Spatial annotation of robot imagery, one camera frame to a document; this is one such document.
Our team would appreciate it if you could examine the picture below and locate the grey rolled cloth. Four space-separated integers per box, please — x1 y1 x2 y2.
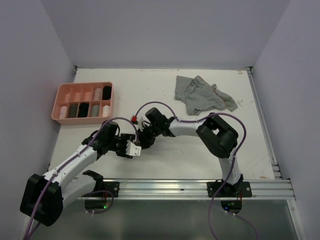
90 104 100 118

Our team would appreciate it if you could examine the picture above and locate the grey striped underwear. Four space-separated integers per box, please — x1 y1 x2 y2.
174 75 238 116

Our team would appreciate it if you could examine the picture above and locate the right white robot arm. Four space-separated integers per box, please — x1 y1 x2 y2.
138 107 244 197

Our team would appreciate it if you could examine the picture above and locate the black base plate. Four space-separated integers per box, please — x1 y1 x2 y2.
206 179 253 198
103 181 120 198

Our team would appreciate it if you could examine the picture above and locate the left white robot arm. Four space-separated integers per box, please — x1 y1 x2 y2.
19 121 142 227

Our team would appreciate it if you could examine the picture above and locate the black rolled cloth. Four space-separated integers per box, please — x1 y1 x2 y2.
77 102 90 118
102 86 112 100

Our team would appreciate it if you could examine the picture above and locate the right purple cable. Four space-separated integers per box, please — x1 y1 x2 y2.
135 100 259 240

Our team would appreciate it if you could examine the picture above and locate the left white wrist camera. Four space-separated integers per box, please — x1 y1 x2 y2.
125 140 142 157

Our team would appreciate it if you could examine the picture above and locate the black rolled cloth front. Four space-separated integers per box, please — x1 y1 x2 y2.
77 102 90 118

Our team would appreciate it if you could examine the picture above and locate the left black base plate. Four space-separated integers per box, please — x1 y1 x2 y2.
103 181 120 198

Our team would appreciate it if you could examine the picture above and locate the black rolled cloth back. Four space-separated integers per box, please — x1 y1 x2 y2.
102 86 112 100

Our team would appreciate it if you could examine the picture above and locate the aluminium mounting rail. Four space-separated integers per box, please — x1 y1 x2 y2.
31 177 297 201

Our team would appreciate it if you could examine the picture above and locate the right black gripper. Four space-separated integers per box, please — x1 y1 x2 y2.
136 123 161 149

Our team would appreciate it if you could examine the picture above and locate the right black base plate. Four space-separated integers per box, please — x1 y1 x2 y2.
206 179 253 198

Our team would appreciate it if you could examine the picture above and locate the white rolled cloth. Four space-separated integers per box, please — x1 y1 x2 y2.
102 105 111 118

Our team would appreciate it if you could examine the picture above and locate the pink divided storage tray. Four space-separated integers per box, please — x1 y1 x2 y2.
51 82 115 126

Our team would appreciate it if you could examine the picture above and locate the beige rolled cloth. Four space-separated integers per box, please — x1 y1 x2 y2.
93 87 103 101

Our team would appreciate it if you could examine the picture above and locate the olive rolled cloth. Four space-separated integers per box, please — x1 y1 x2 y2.
68 104 78 118

